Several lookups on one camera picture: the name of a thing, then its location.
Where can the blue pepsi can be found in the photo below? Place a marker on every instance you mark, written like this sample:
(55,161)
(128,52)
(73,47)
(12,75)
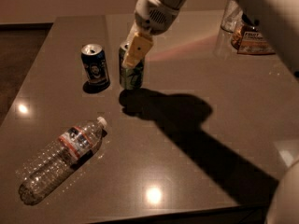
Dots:
(94,61)

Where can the green soda can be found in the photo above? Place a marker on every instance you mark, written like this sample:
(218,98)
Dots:
(130,78)

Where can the clear glass cup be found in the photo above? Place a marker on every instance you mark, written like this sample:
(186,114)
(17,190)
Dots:
(231,15)

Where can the clear plastic water bottle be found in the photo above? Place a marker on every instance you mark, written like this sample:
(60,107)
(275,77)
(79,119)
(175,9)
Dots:
(58,160)

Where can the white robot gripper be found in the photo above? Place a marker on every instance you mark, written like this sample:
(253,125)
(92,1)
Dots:
(151,18)

